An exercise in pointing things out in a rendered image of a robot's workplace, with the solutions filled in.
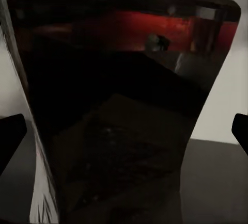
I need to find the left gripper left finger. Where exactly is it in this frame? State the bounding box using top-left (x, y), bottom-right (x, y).
top-left (0, 114), bottom-right (27, 175)

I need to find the bottle of coffee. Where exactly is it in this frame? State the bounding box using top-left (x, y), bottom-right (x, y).
top-left (0, 0), bottom-right (241, 224)

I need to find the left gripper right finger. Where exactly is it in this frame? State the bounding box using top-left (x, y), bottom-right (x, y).
top-left (231, 113), bottom-right (248, 154)

